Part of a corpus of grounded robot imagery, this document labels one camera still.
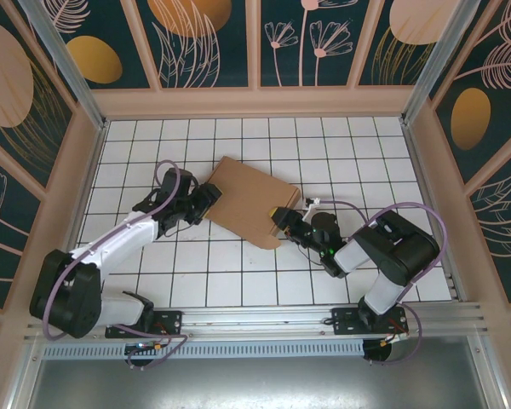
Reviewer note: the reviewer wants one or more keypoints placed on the yellow power connector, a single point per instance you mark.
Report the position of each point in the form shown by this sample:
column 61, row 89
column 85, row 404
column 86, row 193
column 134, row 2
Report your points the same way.
column 386, row 342

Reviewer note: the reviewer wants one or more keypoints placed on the brown cardboard paper box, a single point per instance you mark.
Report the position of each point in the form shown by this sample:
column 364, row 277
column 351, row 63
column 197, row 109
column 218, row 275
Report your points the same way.
column 251, row 200

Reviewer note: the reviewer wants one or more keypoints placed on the aluminium frame post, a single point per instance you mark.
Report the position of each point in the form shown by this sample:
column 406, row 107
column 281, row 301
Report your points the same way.
column 426, row 76
column 74, row 81

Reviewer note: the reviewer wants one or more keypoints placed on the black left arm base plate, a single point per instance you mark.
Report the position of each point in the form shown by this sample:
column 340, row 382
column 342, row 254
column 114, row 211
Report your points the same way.
column 170, row 320

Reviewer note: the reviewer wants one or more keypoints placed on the grey metal sheet panel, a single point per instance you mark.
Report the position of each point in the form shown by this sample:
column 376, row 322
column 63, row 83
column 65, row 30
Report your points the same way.
column 255, row 383

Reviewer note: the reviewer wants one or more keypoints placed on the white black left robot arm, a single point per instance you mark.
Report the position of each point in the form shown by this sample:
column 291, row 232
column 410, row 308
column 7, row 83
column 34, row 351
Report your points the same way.
column 68, row 298

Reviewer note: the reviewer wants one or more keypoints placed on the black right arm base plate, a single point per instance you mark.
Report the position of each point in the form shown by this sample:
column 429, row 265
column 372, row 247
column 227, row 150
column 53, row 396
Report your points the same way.
column 345, row 321

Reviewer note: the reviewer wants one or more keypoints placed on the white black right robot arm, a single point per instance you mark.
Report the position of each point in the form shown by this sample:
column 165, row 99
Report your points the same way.
column 404, row 255

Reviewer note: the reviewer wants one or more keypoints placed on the small green circuit board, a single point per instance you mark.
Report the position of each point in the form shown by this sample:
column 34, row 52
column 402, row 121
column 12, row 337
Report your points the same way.
column 147, row 346

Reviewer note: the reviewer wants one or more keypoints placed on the aluminium mounting rail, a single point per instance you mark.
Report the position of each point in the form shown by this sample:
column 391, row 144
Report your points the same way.
column 255, row 317

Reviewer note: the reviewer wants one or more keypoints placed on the aluminium table side rail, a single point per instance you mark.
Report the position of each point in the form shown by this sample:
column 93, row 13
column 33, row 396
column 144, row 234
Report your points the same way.
column 456, row 289

